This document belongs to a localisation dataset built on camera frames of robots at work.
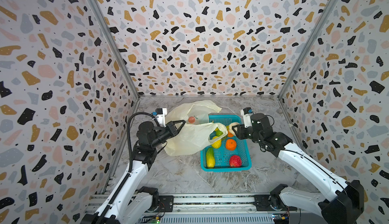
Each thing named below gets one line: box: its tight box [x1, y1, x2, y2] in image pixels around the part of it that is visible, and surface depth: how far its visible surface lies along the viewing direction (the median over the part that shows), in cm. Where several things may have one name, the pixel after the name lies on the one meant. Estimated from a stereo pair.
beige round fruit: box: [228, 121, 241, 137], surface depth 80 cm
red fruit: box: [228, 155, 243, 168], surface depth 84 cm
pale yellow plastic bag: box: [163, 100, 228, 157], surface depth 72 cm
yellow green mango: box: [205, 146, 216, 169], surface depth 87 cm
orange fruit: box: [225, 138, 237, 151], surface depth 92 cm
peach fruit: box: [187, 116, 197, 124], surface depth 95 cm
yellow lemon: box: [211, 135, 222, 149], surface depth 92 cm
